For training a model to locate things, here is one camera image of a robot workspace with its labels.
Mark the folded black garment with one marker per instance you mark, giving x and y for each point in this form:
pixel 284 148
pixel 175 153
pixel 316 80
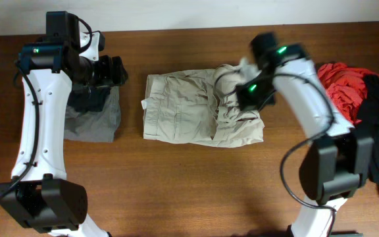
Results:
pixel 90 99

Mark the beige shorts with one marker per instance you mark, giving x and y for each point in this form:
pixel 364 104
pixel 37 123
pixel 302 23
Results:
pixel 200 107

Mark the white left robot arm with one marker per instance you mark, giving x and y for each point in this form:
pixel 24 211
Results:
pixel 39 196

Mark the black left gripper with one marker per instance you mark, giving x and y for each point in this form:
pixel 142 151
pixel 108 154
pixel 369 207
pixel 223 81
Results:
pixel 116 72

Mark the red crumpled garment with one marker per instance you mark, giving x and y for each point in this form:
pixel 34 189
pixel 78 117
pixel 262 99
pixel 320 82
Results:
pixel 346 88

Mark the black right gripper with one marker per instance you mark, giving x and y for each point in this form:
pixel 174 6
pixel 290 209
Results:
pixel 245 103

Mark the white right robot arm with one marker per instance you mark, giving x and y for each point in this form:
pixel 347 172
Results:
pixel 336 164

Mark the folded grey garment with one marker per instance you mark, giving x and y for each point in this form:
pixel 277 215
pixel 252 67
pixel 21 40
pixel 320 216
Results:
pixel 94 126

